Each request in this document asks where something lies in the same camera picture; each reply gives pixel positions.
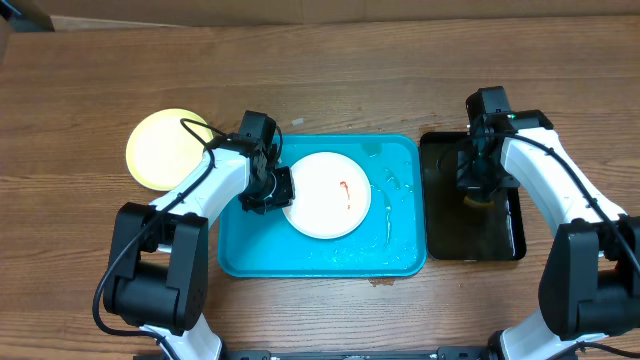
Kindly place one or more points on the black water tray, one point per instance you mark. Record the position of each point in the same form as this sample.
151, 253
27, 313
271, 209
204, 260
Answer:
456, 229

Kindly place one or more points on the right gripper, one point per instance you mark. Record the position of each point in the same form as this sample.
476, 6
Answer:
480, 185

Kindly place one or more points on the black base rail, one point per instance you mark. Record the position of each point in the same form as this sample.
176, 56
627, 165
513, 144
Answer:
442, 353

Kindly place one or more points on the white plate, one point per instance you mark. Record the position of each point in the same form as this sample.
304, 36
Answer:
332, 196

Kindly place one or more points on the blue plastic tray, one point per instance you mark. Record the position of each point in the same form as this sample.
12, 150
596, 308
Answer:
390, 242

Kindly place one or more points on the yellow plate with stain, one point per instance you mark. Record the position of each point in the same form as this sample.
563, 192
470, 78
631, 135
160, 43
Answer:
160, 153

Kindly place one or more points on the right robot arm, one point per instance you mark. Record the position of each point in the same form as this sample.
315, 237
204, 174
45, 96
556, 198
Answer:
589, 289

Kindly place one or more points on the green yellow sponge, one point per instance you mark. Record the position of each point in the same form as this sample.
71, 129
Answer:
478, 202

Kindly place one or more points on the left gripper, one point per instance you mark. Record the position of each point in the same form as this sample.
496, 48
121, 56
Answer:
286, 196

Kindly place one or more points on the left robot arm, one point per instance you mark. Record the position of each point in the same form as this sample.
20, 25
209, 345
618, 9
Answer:
156, 281

